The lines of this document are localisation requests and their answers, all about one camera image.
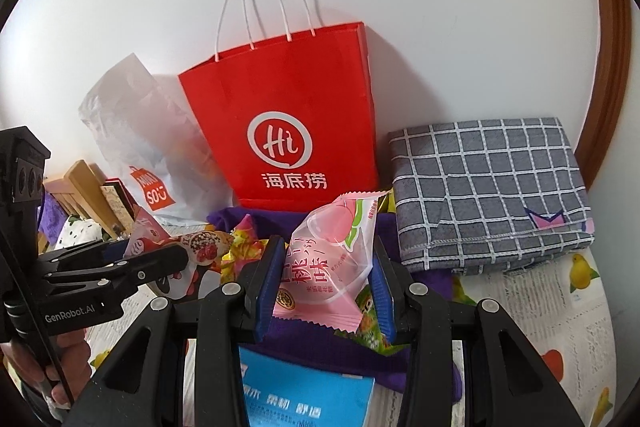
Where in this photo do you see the patterned cover notebook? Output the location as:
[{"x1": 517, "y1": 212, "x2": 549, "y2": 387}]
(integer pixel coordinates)
[{"x1": 100, "y1": 179, "x2": 136, "y2": 228}]

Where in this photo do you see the wooden headboard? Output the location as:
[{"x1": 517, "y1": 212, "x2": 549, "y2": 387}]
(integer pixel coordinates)
[{"x1": 42, "y1": 159, "x2": 118, "y2": 228}]

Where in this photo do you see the yellow triangular snack packet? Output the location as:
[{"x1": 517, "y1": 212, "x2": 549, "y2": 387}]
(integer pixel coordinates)
[{"x1": 220, "y1": 232, "x2": 268, "y2": 285}]

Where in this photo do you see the fruit printed tablecloth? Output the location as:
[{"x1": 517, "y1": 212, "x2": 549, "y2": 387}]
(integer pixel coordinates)
[{"x1": 82, "y1": 222, "x2": 621, "y2": 427}]

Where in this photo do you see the red paper bag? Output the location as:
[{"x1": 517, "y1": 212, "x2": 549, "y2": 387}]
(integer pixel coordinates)
[{"x1": 178, "y1": 0, "x2": 381, "y2": 214}]

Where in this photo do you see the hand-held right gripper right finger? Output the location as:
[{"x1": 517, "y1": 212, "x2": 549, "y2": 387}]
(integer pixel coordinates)
[{"x1": 370, "y1": 237, "x2": 586, "y2": 427}]

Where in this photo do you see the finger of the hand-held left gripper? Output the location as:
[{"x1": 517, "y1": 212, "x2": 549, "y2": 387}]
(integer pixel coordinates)
[
  {"x1": 37, "y1": 239, "x2": 133, "y2": 270},
  {"x1": 42, "y1": 244, "x2": 192, "y2": 308}
]

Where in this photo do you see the white black spotted pillow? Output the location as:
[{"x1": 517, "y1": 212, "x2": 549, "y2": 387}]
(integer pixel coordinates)
[{"x1": 52, "y1": 216, "x2": 106, "y2": 250}]

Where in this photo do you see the purple towel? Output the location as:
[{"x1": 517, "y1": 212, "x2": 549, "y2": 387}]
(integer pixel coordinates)
[{"x1": 206, "y1": 206, "x2": 466, "y2": 395}]

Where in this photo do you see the brown wooden door frame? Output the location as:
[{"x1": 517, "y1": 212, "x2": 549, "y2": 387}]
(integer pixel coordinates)
[{"x1": 575, "y1": 0, "x2": 633, "y2": 192}]

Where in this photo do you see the pink yellow small snack packet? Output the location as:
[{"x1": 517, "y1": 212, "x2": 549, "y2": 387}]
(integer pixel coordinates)
[{"x1": 232, "y1": 214, "x2": 258, "y2": 238}]

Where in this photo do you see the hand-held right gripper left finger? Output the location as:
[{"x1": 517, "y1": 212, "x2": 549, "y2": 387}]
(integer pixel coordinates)
[{"x1": 75, "y1": 234, "x2": 286, "y2": 427}]

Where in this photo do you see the pink peach snack packet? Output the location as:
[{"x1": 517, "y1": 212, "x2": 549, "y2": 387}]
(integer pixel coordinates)
[{"x1": 272, "y1": 189, "x2": 393, "y2": 333}]

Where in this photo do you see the white plastic shopping bag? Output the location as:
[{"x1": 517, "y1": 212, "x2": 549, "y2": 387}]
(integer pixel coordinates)
[{"x1": 77, "y1": 52, "x2": 236, "y2": 228}]

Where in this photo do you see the blue tissue box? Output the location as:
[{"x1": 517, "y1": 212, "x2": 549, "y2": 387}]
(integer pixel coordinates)
[{"x1": 237, "y1": 344, "x2": 376, "y2": 427}]

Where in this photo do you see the person's left hand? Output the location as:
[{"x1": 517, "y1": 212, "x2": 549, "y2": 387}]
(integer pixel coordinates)
[{"x1": 0, "y1": 329, "x2": 95, "y2": 408}]

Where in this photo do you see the green snack packet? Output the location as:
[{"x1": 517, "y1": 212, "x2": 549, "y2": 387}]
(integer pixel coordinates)
[{"x1": 334, "y1": 284, "x2": 401, "y2": 353}]

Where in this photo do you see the pink red bean snack packet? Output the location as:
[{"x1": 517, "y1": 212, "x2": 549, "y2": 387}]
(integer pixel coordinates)
[{"x1": 122, "y1": 207, "x2": 236, "y2": 298}]

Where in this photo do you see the purple plush cloth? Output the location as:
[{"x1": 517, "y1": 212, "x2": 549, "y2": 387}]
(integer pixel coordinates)
[{"x1": 40, "y1": 197, "x2": 63, "y2": 253}]

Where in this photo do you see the grey checked folded cloth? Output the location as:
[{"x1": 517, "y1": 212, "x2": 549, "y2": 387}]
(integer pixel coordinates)
[{"x1": 387, "y1": 117, "x2": 596, "y2": 278}]

